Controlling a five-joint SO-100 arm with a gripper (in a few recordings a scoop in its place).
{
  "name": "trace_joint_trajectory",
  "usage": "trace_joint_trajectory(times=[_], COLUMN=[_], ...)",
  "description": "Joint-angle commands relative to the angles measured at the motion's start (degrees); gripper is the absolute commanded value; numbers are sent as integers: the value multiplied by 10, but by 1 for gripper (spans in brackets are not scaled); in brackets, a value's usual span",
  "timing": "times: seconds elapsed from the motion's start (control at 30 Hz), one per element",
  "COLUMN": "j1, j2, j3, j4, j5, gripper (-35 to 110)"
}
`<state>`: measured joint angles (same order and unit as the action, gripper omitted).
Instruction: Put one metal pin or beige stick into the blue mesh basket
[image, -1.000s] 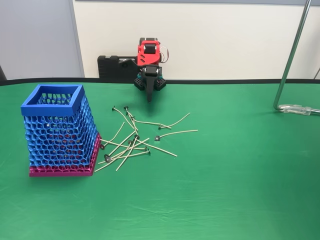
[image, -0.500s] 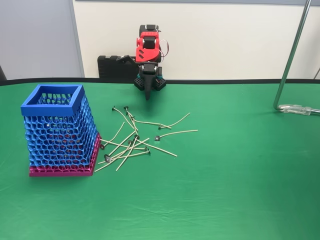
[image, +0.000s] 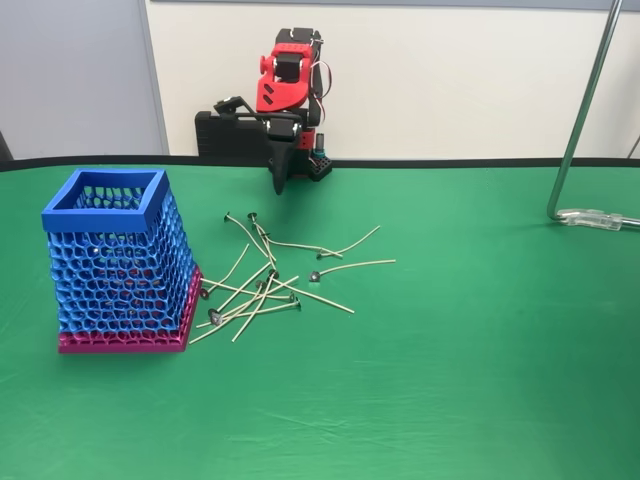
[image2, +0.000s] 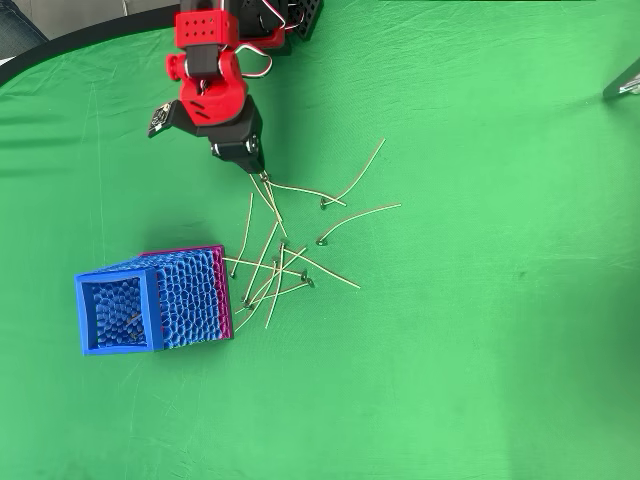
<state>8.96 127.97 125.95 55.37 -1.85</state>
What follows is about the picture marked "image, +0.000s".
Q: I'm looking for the candle wick with metal tab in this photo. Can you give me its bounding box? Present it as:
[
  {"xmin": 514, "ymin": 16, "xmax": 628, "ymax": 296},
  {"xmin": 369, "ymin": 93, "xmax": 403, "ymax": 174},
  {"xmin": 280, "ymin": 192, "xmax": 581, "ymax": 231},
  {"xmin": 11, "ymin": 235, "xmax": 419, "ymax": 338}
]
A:
[
  {"xmin": 269, "ymin": 272, "xmax": 356, "ymax": 315},
  {"xmin": 188, "ymin": 280, "xmax": 265, "ymax": 345},
  {"xmin": 308, "ymin": 258, "xmax": 398, "ymax": 283},
  {"xmin": 210, "ymin": 275, "xmax": 301, "ymax": 327},
  {"xmin": 231, "ymin": 268, "xmax": 279, "ymax": 344},
  {"xmin": 200, "ymin": 277, "xmax": 297, "ymax": 301},
  {"xmin": 207, "ymin": 263, "xmax": 273, "ymax": 320},
  {"xmin": 315, "ymin": 225, "xmax": 382, "ymax": 261},
  {"xmin": 195, "ymin": 298, "xmax": 304, "ymax": 330},
  {"xmin": 223, "ymin": 211, "xmax": 277, "ymax": 265},
  {"xmin": 247, "ymin": 212, "xmax": 280, "ymax": 275},
  {"xmin": 258, "ymin": 230, "xmax": 345, "ymax": 259},
  {"xmin": 199, "ymin": 243, "xmax": 251, "ymax": 300}
]

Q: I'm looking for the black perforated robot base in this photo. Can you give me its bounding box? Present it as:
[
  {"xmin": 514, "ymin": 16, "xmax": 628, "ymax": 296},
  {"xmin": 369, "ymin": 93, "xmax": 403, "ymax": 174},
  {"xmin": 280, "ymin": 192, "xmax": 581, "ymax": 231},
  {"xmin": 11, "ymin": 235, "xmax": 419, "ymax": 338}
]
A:
[{"xmin": 292, "ymin": 128, "xmax": 335, "ymax": 182}]

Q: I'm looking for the blue and magenta lattice basket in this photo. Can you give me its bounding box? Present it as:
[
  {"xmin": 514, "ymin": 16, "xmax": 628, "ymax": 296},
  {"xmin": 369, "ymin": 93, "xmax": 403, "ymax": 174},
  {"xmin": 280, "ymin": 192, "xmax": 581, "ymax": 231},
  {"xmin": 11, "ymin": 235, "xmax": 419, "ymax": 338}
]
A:
[{"xmin": 40, "ymin": 168, "xmax": 204, "ymax": 355}]

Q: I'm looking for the green cloth with black rim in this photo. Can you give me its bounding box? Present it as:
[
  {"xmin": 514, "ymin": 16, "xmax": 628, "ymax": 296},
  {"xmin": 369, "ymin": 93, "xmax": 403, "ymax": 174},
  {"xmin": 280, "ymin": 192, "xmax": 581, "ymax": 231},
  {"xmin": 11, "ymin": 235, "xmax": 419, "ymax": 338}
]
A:
[{"xmin": 0, "ymin": 157, "xmax": 640, "ymax": 480}]

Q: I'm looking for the metal stand pole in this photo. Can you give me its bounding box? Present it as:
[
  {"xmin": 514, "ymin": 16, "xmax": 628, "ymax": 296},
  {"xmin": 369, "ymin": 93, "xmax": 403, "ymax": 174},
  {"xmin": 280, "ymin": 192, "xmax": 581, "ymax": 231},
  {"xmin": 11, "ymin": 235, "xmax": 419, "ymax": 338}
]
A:
[{"xmin": 546, "ymin": 0, "xmax": 625, "ymax": 222}]

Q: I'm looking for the clear plastic stand foot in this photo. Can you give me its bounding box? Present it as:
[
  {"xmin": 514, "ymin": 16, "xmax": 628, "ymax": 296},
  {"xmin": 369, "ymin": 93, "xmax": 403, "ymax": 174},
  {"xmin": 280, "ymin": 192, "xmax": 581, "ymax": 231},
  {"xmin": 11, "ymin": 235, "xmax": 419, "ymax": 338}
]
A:
[{"xmin": 556, "ymin": 207, "xmax": 640, "ymax": 233}]

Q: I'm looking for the small camera on black bracket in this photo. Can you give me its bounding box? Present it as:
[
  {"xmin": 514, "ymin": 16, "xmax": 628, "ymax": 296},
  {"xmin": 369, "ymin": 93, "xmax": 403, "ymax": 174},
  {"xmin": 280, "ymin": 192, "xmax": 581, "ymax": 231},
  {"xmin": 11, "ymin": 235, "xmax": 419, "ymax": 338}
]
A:
[{"xmin": 213, "ymin": 94, "xmax": 266, "ymax": 124}]

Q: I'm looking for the red white servo cable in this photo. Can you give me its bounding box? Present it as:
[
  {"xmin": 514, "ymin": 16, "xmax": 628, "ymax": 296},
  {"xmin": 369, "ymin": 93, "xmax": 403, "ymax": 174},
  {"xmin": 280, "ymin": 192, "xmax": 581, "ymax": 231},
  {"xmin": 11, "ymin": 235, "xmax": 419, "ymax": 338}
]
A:
[{"xmin": 310, "ymin": 58, "xmax": 338, "ymax": 124}]

